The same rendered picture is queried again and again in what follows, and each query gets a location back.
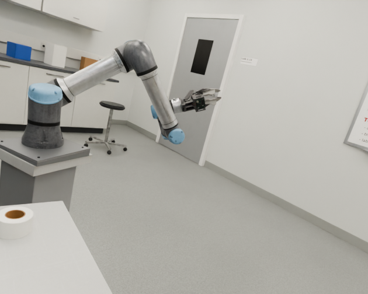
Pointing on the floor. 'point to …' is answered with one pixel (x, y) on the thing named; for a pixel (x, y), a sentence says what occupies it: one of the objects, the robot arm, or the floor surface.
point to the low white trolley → (42, 256)
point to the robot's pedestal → (34, 179)
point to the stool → (108, 127)
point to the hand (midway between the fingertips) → (218, 94)
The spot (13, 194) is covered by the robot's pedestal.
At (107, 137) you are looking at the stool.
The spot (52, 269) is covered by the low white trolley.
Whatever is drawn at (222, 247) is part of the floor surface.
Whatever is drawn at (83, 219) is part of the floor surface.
